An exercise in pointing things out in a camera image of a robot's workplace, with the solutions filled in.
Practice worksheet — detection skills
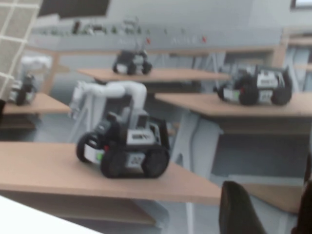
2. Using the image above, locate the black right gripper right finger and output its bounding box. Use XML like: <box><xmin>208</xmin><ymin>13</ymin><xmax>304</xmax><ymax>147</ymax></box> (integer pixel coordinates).
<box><xmin>291</xmin><ymin>146</ymin><xmax>312</xmax><ymax>234</ymax></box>

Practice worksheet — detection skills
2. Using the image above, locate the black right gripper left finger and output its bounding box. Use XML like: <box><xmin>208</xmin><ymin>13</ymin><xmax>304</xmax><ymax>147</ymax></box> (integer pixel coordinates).
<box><xmin>218</xmin><ymin>180</ymin><xmax>268</xmax><ymax>234</ymax></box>

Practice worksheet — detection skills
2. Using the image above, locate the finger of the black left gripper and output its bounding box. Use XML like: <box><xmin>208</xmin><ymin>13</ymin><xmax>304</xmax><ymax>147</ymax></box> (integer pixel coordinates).
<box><xmin>0</xmin><ymin>98</ymin><xmax>7</xmax><ymax>125</ymax></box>

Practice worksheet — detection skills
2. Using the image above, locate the grey checked tablecloth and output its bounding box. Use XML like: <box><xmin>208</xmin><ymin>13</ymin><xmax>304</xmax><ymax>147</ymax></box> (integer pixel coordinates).
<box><xmin>0</xmin><ymin>0</ymin><xmax>42</xmax><ymax>98</ymax></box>

